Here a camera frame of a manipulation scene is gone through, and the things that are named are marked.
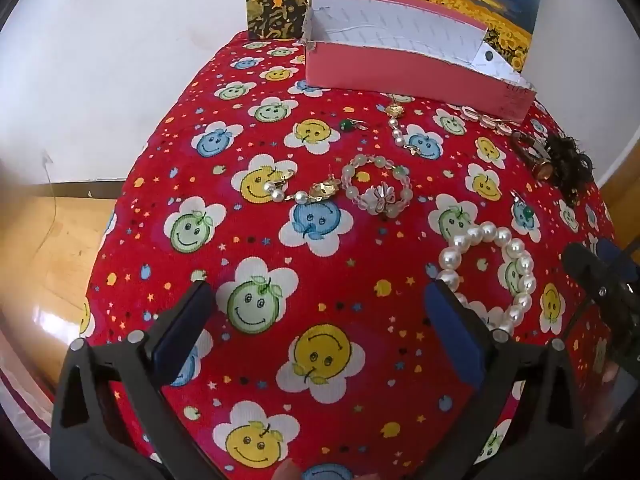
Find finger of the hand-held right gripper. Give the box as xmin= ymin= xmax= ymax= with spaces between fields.
xmin=561 ymin=242 xmax=640 ymax=361
xmin=597 ymin=236 xmax=640 ymax=283

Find slim gold hair clip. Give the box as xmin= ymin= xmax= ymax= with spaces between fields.
xmin=457 ymin=105 xmax=523 ymax=136

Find red smiley flower tablecloth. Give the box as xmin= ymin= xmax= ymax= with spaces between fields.
xmin=80 ymin=30 xmax=631 ymax=480

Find brown bangle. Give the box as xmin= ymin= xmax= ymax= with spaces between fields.
xmin=510 ymin=130 xmax=553 ymax=181

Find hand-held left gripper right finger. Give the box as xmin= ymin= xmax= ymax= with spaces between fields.
xmin=424 ymin=279 xmax=601 ymax=480

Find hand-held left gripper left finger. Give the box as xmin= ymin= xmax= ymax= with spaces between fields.
xmin=50 ymin=280 xmax=226 ymax=480

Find white pearl bracelet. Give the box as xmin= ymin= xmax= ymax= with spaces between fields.
xmin=437 ymin=221 xmax=537 ymax=338

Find gold flower pearl earring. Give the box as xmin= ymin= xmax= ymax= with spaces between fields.
xmin=384 ymin=95 xmax=421 ymax=156
xmin=265 ymin=165 xmax=343 ymax=206

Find black hair scrunchie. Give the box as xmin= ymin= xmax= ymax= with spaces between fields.
xmin=542 ymin=132 xmax=596 ymax=206

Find pale green bead bracelet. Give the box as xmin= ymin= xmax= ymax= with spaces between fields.
xmin=341 ymin=154 xmax=415 ymax=218

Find pink cardboard box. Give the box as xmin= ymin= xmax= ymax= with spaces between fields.
xmin=300 ymin=0 xmax=538 ymax=126

